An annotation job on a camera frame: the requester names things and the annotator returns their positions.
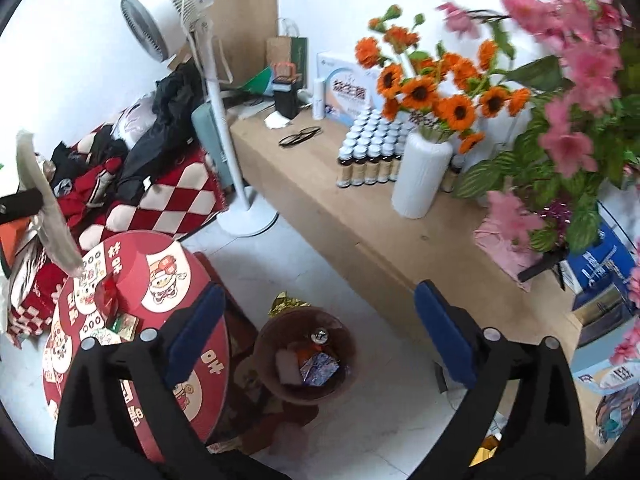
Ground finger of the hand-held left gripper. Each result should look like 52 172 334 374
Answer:
0 189 44 224

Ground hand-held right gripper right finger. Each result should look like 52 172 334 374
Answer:
414 280 587 480

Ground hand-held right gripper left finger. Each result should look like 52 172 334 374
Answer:
52 284 228 480

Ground grey white plastic wrapper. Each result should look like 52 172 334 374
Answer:
16 130 85 277

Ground brown round waste bin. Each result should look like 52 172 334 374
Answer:
252 308 358 403

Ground gold foil wrapper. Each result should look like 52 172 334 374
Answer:
268 291 313 317

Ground pale pink wrapper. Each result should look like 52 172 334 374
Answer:
275 349 301 386

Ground blue patterned packet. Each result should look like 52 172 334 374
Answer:
300 352 341 387

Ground red and black garment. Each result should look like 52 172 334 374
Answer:
50 140 128 226

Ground green and red small packets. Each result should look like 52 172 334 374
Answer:
107 312 138 343

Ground round red printed table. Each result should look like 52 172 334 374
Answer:
41 230 232 463

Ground small red packet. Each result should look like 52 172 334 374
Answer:
95 277 121 316

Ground black stand leg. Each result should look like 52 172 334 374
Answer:
517 250 568 291

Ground yellow packet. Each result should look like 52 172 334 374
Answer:
472 435 501 466

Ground red white chequered blanket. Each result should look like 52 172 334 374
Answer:
7 135 226 346

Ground white printed pillow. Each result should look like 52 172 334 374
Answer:
112 90 161 141

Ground white ribbed vase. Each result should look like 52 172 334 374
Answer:
391 130 453 220

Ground single brown glass bottle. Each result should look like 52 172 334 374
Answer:
442 155 463 193

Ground black jacket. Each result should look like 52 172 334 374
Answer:
117 65 206 206

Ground pale blue white box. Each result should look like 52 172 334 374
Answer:
570 340 640 396

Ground blue printed box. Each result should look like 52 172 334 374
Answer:
560 220 623 293

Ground green striped leaf plant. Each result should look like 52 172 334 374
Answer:
452 55 640 253

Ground group of small brown bottles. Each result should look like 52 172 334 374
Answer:
336 107 416 188

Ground pale teal chair back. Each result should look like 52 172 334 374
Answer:
191 103 233 188

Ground colourful printed box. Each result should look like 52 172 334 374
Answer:
595 385 640 446

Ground black framed glasses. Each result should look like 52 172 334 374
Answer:
278 127 322 148

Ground white standing fan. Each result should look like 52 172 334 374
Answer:
120 0 279 237

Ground orange artificial flowers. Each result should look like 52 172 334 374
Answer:
355 5 532 153

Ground green plastic sheet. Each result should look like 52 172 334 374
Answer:
239 67 276 98

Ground white tube bottle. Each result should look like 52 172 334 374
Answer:
312 78 327 121

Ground large blue white box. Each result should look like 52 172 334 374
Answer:
316 51 386 128

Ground brown paper bag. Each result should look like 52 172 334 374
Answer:
266 17 308 81

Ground tall wooden shelf unit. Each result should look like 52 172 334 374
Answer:
165 0 278 88

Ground pink artificial blossom branches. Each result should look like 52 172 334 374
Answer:
437 0 640 366

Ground white cable with plug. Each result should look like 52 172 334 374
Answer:
432 360 468 406

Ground black container with orange handle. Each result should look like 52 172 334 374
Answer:
272 62 304 118

